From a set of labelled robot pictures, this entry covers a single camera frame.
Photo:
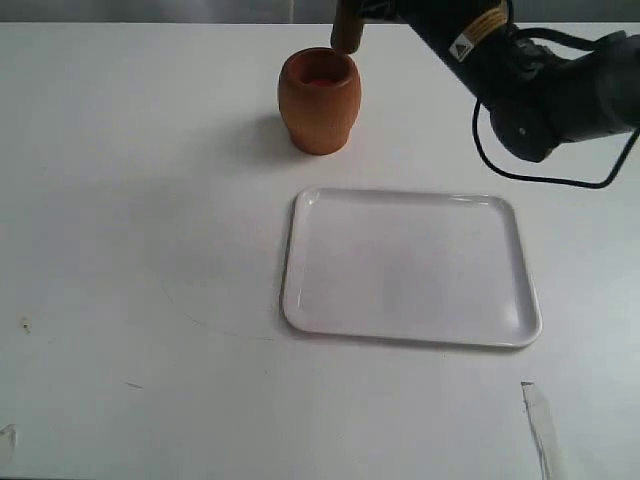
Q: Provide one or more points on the clear tape strip right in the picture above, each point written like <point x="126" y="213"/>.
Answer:
<point x="541" y="427"/>

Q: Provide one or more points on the wooden mortar cup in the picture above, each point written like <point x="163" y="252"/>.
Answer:
<point x="319" y="120"/>

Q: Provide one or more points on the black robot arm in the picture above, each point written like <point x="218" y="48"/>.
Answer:
<point x="541" y="87"/>

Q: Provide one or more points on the white rectangular plastic tray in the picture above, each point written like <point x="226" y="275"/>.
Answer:
<point x="409" y="267"/>

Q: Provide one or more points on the dark wooden pestle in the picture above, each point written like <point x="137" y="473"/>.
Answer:
<point x="347" y="28"/>

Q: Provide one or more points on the clear tape piece left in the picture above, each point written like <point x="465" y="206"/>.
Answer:
<point x="7" y="443"/>

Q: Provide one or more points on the dark red rounded object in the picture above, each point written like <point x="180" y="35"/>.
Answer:
<point x="321" y="82"/>

